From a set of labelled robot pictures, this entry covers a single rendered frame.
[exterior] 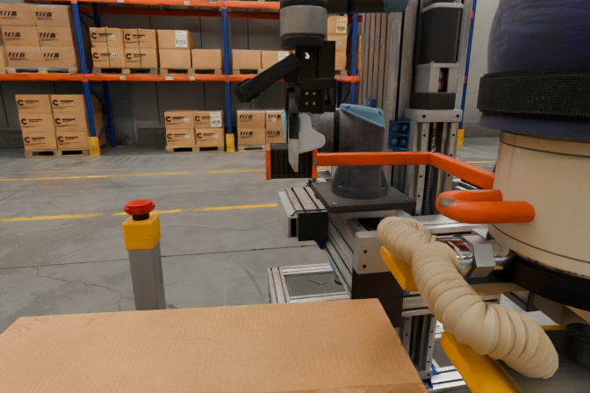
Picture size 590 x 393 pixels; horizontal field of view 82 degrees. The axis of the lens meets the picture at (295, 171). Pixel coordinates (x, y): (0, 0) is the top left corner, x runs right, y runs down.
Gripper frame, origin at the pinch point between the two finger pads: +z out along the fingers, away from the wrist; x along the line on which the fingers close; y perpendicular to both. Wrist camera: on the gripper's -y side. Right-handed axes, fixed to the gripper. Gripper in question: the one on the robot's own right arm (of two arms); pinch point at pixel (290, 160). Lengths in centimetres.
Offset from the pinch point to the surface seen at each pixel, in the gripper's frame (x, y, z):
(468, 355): -34.1, 13.8, 10.8
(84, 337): -12.7, -31.4, 23.9
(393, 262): -17.1, 13.2, 10.9
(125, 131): 781, -350, 81
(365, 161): -1.1, 13.2, 0.1
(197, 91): 803, -181, -11
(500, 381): -36.9, 14.8, 10.8
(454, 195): -24.9, 16.2, -1.1
